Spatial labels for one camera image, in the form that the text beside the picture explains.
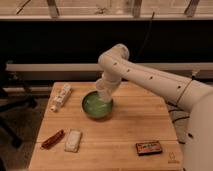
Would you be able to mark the red-brown snack bar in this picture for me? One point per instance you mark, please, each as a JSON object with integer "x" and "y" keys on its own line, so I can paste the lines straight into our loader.
{"x": 53, "y": 140}

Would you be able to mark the green ceramic bowl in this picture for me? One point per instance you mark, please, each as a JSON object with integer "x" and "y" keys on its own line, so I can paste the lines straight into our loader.
{"x": 94, "y": 107}

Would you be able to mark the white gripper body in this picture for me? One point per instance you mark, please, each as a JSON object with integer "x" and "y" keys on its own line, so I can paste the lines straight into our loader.
{"x": 106, "y": 83}

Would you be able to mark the dark orange-labelled box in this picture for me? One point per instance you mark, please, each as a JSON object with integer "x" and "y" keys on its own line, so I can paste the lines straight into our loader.
{"x": 148, "y": 148}

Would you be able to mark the white tube package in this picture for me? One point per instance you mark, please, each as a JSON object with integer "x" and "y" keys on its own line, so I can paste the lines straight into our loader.
{"x": 60, "y": 99}

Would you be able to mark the white ceramic cup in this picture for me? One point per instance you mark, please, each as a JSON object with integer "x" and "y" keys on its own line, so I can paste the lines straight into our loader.
{"x": 105, "y": 96}

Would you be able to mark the black office chair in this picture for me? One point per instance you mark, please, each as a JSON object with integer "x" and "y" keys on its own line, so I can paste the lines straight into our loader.
{"x": 29, "y": 100}

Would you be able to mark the white wrapped packet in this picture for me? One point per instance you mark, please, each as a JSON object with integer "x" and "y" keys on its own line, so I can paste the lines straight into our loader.
{"x": 73, "y": 141}

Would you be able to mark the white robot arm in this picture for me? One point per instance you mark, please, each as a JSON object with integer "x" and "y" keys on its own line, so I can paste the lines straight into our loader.
{"x": 186, "y": 93}

